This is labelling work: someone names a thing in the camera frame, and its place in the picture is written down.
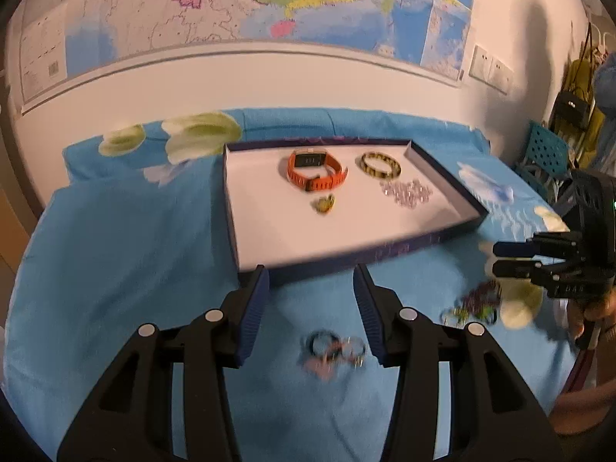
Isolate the purple bead bracelet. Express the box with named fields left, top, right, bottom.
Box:
left=455, top=281, right=501, bottom=323

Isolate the clear crystal bead bracelet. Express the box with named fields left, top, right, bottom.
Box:
left=380, top=179, right=431, bottom=209

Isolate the colourful wall map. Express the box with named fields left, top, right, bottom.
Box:
left=17, top=0, right=478, bottom=116

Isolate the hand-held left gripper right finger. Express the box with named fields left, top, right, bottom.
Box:
left=353, top=264, right=564, bottom=462

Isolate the black handbag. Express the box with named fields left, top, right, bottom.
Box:
left=551, top=87, right=595, bottom=131

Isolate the blue perforated plastic crate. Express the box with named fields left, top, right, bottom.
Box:
left=515, top=122, right=573, bottom=203

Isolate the orange smartwatch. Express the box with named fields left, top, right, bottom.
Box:
left=287, top=150, right=348, bottom=192

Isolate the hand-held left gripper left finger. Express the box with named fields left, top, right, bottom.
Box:
left=57, top=264, right=270, bottom=462

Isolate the white coat rack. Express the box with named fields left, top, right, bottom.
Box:
left=584, top=22, right=614, bottom=59

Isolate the dark ring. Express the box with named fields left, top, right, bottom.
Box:
left=305, top=330, right=340, bottom=357

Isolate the blue floral bedsheet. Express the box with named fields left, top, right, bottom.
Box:
left=5, top=108, right=593, bottom=462

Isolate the navy box tray white inside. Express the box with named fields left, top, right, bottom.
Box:
left=222, top=139, right=489, bottom=286

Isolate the amber striped bangle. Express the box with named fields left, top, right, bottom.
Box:
left=360, top=152, right=402, bottom=180

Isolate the person's right hand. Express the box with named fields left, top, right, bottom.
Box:
left=568, top=289, right=616, bottom=342

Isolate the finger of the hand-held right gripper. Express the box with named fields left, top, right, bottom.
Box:
left=492, top=259, right=585, bottom=296
left=493, top=232, right=583, bottom=258

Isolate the blue fluffy cloth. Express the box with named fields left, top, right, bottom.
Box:
left=593, top=53, right=616, bottom=176

